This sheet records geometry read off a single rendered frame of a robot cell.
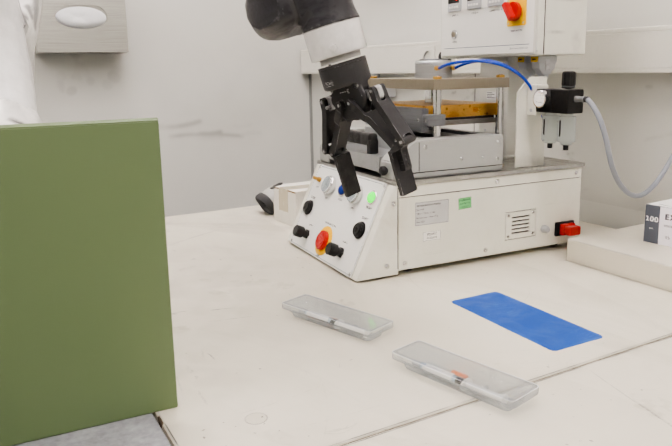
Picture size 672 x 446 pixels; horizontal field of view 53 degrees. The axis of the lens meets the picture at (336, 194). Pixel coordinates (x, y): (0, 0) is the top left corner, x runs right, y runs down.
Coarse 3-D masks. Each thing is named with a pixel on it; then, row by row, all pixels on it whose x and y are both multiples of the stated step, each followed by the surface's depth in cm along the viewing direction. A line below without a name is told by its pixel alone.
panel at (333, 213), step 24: (312, 192) 147; (336, 192) 138; (384, 192) 122; (312, 216) 143; (336, 216) 134; (360, 216) 126; (312, 240) 140; (336, 240) 131; (360, 240) 124; (336, 264) 128
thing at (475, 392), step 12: (396, 360) 86; (408, 360) 84; (420, 372) 84; (432, 372) 81; (504, 372) 80; (444, 384) 82; (456, 384) 79; (468, 384) 77; (480, 396) 77; (492, 396) 75; (528, 396) 75; (504, 408) 75
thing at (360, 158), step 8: (368, 128) 142; (352, 144) 145; (360, 144) 145; (384, 144) 137; (352, 152) 135; (360, 152) 132; (384, 152) 131; (352, 160) 135; (360, 160) 132; (368, 160) 129; (376, 160) 126; (368, 168) 129; (376, 168) 126
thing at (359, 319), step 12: (288, 300) 106; (300, 300) 106; (312, 300) 106; (324, 300) 106; (312, 312) 101; (324, 312) 101; (336, 312) 101; (348, 312) 100; (360, 312) 100; (348, 324) 96; (360, 324) 96; (372, 324) 96; (384, 324) 96
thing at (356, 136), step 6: (354, 132) 133; (360, 132) 131; (366, 132) 130; (348, 138) 136; (354, 138) 133; (360, 138) 131; (366, 138) 129; (372, 138) 128; (366, 144) 129; (372, 144) 128; (372, 150) 128
